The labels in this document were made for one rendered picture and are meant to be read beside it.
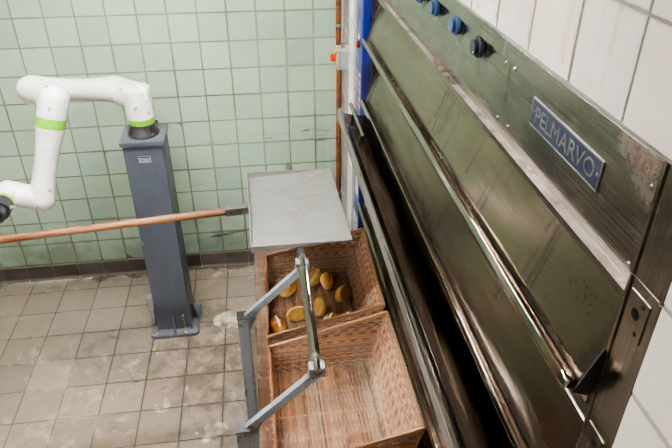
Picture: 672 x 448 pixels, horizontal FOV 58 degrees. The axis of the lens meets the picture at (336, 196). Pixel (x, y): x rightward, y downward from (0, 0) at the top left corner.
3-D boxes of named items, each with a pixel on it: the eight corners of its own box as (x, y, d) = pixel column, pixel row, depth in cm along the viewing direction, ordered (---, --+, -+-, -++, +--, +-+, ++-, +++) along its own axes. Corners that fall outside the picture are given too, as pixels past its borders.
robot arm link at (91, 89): (120, 73, 297) (10, 71, 254) (141, 79, 288) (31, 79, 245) (118, 99, 300) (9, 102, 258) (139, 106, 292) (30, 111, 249)
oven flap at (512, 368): (369, 105, 257) (386, 61, 248) (554, 496, 105) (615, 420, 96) (359, 102, 256) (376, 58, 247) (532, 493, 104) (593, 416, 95)
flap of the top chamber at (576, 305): (371, 45, 244) (389, -3, 236) (585, 392, 92) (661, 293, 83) (361, 41, 243) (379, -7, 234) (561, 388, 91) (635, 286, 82)
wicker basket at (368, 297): (364, 272, 298) (365, 225, 284) (385, 356, 250) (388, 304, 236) (265, 279, 294) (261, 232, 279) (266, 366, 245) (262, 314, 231)
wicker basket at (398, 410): (386, 359, 249) (389, 307, 235) (423, 484, 201) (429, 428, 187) (267, 372, 243) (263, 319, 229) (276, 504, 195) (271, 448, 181)
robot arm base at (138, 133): (133, 118, 306) (131, 107, 303) (163, 117, 308) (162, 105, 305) (125, 140, 284) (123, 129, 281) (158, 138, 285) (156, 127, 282)
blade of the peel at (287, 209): (251, 253, 213) (250, 247, 211) (247, 178, 260) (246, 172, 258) (352, 239, 217) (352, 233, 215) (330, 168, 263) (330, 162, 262)
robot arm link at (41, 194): (38, 122, 255) (31, 127, 244) (67, 128, 258) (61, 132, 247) (28, 204, 263) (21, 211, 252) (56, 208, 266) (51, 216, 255)
